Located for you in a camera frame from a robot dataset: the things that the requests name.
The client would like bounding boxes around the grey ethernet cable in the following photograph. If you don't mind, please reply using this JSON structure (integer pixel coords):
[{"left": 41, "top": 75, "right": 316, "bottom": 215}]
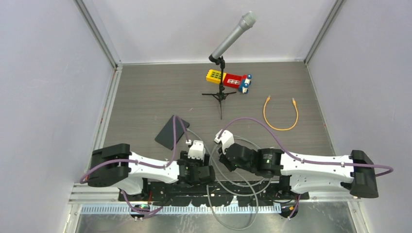
[{"left": 186, "top": 127, "right": 274, "bottom": 231}]

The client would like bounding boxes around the black network switch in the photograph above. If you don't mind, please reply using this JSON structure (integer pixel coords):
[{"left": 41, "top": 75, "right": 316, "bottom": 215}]
[{"left": 154, "top": 115, "right": 184, "bottom": 150}]

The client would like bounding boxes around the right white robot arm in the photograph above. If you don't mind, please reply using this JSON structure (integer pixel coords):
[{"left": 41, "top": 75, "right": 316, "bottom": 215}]
[{"left": 218, "top": 143, "right": 378, "bottom": 199}]

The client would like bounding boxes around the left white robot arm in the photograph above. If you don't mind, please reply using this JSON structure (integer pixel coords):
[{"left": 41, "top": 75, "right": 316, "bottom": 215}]
[{"left": 81, "top": 140, "right": 215, "bottom": 201}]

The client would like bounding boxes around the black microphone tripod stand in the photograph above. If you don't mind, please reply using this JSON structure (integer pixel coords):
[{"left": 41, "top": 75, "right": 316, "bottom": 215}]
[{"left": 202, "top": 55, "right": 236, "bottom": 119}]

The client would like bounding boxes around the colourful toy block vehicle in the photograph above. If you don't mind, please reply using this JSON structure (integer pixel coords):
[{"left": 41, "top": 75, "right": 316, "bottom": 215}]
[{"left": 206, "top": 69, "right": 253, "bottom": 94}]

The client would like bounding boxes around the grey handheld microphone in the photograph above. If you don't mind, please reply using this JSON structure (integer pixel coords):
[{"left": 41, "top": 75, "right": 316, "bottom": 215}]
[{"left": 209, "top": 11, "right": 257, "bottom": 64}]

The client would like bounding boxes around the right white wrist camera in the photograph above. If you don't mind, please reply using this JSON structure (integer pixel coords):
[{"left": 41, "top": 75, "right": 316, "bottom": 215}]
[{"left": 214, "top": 129, "right": 235, "bottom": 154}]

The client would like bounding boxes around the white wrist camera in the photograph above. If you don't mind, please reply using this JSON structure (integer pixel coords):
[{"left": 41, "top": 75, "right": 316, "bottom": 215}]
[
  {"left": 188, "top": 140, "right": 206, "bottom": 161},
  {"left": 214, "top": 129, "right": 235, "bottom": 154}
]

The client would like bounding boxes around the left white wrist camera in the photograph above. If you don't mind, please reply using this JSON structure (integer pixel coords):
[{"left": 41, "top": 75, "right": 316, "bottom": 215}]
[{"left": 188, "top": 140, "right": 206, "bottom": 161}]

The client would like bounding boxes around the yellow ethernet patch cable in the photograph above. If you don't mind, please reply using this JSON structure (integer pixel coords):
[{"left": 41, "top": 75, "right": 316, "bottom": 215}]
[{"left": 263, "top": 96, "right": 299, "bottom": 132}]

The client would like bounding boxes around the slotted cable duct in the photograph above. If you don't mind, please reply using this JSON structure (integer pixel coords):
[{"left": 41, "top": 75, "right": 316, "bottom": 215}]
[{"left": 80, "top": 203, "right": 281, "bottom": 215}]

